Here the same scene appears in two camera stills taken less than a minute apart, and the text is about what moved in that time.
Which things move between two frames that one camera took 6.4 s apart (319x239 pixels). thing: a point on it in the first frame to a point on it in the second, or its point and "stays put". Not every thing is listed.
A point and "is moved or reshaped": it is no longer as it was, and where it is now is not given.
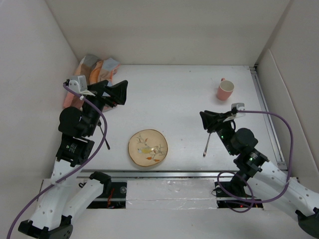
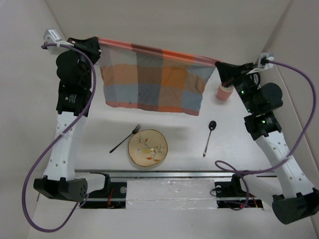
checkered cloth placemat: x=96 y=70 is moved or reshaped
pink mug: x=225 y=89 stays put
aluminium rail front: x=177 y=174 stays put
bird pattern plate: x=147 y=147 stays put
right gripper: x=209 y=119 to x=230 y=72
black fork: x=99 y=123 to x=134 y=131
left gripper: x=118 y=92 to x=89 y=46
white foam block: x=170 y=194 stays put
